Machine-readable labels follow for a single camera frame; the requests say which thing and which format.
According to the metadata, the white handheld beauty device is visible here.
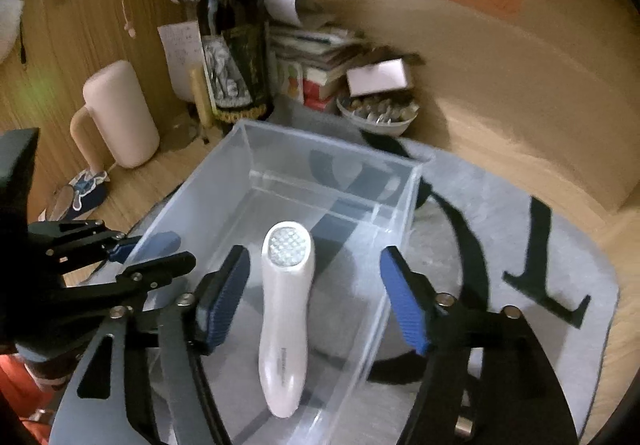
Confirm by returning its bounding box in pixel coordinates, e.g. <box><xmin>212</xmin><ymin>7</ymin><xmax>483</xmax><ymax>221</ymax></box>
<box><xmin>258</xmin><ymin>221</ymin><xmax>316</xmax><ymax>419</ymax></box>

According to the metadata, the clear plastic storage box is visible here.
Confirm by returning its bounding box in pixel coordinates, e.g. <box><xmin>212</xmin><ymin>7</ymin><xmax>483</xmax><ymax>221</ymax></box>
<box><xmin>128</xmin><ymin>121</ymin><xmax>422</xmax><ymax>444</ymax></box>

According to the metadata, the blue cartoon sticker card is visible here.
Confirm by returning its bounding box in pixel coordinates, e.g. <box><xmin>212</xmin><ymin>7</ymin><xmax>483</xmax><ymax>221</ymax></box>
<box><xmin>38</xmin><ymin>169</ymin><xmax>110</xmax><ymax>221</ymax></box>

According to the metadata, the grey rug with black letters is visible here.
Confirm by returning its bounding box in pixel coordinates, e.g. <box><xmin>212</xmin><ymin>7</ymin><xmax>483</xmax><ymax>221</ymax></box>
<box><xmin>136</xmin><ymin>105</ymin><xmax>618</xmax><ymax>444</ymax></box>

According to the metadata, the yellow tube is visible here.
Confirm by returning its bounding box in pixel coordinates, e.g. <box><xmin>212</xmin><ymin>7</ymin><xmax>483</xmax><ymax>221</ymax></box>
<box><xmin>189</xmin><ymin>66</ymin><xmax>214</xmax><ymax>129</ymax></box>

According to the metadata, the white bowl of small items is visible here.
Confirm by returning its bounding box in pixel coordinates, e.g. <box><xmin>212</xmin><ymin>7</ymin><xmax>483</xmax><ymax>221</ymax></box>
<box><xmin>335</xmin><ymin>95</ymin><xmax>420</xmax><ymax>138</ymax></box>

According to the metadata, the handwritten paper note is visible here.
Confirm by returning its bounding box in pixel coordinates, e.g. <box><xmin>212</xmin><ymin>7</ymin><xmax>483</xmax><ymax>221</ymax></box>
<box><xmin>157</xmin><ymin>20</ymin><xmax>202</xmax><ymax>103</ymax></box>

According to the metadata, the white card on bowl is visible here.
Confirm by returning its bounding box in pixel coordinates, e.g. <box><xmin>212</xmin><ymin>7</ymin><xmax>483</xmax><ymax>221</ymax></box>
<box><xmin>346</xmin><ymin>58</ymin><xmax>413</xmax><ymax>96</ymax></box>

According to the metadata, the dark wine bottle elephant label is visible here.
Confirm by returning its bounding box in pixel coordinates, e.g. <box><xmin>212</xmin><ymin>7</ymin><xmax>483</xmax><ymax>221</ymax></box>
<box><xmin>196</xmin><ymin>0</ymin><xmax>273</xmax><ymax>132</ymax></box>

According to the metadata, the stack of books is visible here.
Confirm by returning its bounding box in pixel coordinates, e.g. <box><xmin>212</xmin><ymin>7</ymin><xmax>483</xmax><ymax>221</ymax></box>
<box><xmin>268</xmin><ymin>24</ymin><xmax>372</xmax><ymax>112</ymax></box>

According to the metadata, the pink mug with handle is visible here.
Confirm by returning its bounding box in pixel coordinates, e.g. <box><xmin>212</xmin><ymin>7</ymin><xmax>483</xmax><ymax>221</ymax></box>
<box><xmin>70</xmin><ymin>60</ymin><xmax>160</xmax><ymax>174</ymax></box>

